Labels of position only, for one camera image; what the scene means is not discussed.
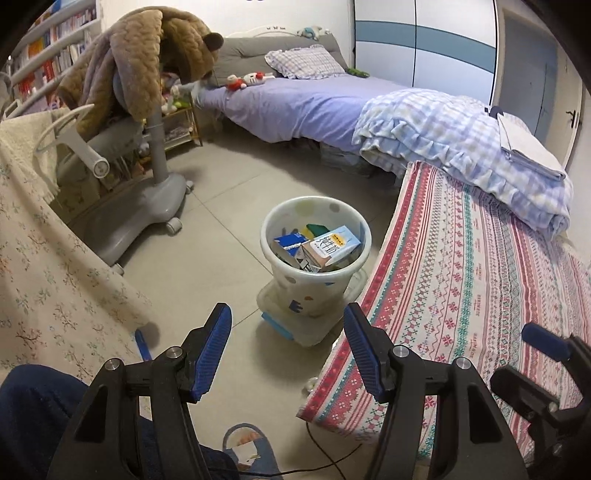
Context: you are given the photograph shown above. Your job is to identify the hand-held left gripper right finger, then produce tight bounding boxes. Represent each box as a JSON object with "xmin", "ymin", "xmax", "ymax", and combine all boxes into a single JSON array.
[{"xmin": 343, "ymin": 302, "xmax": 529, "ymax": 480}]

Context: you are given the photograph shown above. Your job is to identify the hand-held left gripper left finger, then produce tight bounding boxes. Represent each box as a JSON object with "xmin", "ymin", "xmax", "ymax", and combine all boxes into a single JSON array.
[{"xmin": 46, "ymin": 302, "xmax": 233, "ymax": 480}]

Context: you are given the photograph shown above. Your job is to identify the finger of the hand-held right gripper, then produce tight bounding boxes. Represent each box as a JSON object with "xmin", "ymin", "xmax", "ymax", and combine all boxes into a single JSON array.
[
  {"xmin": 522, "ymin": 323, "xmax": 591, "ymax": 370},
  {"xmin": 489, "ymin": 364, "xmax": 589, "ymax": 480}
]

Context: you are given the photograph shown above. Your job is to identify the white dotted waste bin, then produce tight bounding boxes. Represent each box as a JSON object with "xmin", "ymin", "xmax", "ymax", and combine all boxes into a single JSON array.
[{"xmin": 260, "ymin": 196, "xmax": 372, "ymax": 319}]

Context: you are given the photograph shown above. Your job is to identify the white blue milk carton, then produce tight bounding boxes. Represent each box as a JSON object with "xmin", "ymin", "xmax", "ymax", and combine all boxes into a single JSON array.
[{"xmin": 301, "ymin": 224, "xmax": 362, "ymax": 274}]

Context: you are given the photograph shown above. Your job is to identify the blue and white carton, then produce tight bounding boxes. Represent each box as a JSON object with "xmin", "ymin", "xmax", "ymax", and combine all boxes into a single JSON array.
[{"xmin": 273, "ymin": 232, "xmax": 311, "ymax": 259}]

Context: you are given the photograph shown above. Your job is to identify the blue stick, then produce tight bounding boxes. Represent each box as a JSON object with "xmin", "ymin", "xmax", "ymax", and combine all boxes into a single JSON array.
[{"xmin": 134, "ymin": 329, "xmax": 154, "ymax": 363}]

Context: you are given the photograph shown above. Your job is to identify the striped patterned blanket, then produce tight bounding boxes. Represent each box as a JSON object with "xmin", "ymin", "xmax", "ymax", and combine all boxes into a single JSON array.
[{"xmin": 295, "ymin": 161, "xmax": 591, "ymax": 462}]

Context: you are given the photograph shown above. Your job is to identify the blue slipper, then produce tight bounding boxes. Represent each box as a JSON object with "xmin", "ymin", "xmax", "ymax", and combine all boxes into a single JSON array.
[{"xmin": 223, "ymin": 424, "xmax": 282, "ymax": 480}]

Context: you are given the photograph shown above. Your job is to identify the grey wheeled chair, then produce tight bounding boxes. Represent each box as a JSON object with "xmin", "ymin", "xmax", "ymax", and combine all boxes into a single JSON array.
[{"xmin": 34, "ymin": 69, "xmax": 195, "ymax": 273}]

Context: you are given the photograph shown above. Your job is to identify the folded blue-grey sheet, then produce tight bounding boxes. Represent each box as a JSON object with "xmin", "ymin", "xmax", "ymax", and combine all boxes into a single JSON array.
[{"xmin": 505, "ymin": 148, "xmax": 568, "ymax": 182}]

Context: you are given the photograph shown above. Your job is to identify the floral cloth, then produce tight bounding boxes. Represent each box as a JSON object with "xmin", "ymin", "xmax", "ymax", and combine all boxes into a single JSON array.
[{"xmin": 0, "ymin": 134, "xmax": 160, "ymax": 384}]

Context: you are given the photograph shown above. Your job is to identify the person's jeans leg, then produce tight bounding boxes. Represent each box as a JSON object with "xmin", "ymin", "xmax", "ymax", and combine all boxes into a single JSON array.
[{"xmin": 0, "ymin": 364, "xmax": 241, "ymax": 480}]

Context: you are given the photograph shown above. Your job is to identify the folded white cloth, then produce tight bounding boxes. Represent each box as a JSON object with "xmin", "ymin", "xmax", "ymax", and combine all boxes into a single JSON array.
[{"xmin": 496, "ymin": 112, "xmax": 561, "ymax": 169}]

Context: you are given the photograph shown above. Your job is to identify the wooden side shelf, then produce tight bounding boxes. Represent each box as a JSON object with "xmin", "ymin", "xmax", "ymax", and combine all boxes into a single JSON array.
[{"xmin": 139, "ymin": 99, "xmax": 204, "ymax": 167}]

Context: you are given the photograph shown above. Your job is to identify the checked ruffled quilt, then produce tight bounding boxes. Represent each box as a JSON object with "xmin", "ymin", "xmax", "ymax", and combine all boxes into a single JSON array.
[{"xmin": 353, "ymin": 89, "xmax": 573, "ymax": 241}]

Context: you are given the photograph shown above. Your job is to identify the small plush toys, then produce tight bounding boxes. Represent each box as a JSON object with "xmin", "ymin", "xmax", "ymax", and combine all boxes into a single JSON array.
[{"xmin": 159, "ymin": 85, "xmax": 192, "ymax": 115}]

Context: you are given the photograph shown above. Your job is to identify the purple bed sheet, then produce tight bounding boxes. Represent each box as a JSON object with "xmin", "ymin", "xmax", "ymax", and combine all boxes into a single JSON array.
[{"xmin": 198, "ymin": 74, "xmax": 407, "ymax": 153}]

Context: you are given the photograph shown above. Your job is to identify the white door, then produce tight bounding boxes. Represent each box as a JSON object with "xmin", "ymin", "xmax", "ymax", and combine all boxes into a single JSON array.
[{"xmin": 496, "ymin": 7, "xmax": 583, "ymax": 169}]

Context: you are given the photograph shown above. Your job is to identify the white cat plush toy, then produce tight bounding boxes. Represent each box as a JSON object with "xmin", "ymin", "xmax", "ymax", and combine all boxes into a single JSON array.
[{"xmin": 242, "ymin": 71, "xmax": 276, "ymax": 88}]

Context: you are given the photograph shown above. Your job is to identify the cream knitted blanket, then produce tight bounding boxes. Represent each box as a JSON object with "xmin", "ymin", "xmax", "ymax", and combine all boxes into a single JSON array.
[{"xmin": 0, "ymin": 108, "xmax": 70, "ymax": 204}]

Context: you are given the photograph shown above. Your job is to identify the checked ruffled pillow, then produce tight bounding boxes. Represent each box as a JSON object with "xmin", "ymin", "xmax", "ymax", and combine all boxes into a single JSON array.
[{"xmin": 264, "ymin": 44, "xmax": 347, "ymax": 80}]

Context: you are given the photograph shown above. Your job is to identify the grey bed headboard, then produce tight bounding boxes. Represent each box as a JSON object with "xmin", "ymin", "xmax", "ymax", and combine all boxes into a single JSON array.
[{"xmin": 215, "ymin": 33, "xmax": 352, "ymax": 81}]

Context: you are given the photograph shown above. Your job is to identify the brown quilted coat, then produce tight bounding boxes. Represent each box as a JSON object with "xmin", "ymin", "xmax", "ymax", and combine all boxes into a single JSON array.
[{"xmin": 58, "ymin": 6, "xmax": 225, "ymax": 134}]

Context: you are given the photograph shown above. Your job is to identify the white and blue wardrobe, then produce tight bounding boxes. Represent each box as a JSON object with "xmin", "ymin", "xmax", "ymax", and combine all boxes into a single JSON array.
[{"xmin": 353, "ymin": 0, "xmax": 502, "ymax": 100}]

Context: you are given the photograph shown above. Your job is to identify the white bookshelf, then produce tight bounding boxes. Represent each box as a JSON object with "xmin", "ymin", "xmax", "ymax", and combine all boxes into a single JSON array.
[{"xmin": 0, "ymin": 0, "xmax": 100, "ymax": 121}]

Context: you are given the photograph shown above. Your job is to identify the rows of books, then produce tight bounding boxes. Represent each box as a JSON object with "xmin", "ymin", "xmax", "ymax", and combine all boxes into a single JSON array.
[{"xmin": 14, "ymin": 7, "xmax": 99, "ymax": 93}]

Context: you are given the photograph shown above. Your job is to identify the black cable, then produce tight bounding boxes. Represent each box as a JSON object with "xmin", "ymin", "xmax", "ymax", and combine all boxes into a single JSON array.
[{"xmin": 231, "ymin": 413, "xmax": 365, "ymax": 478}]

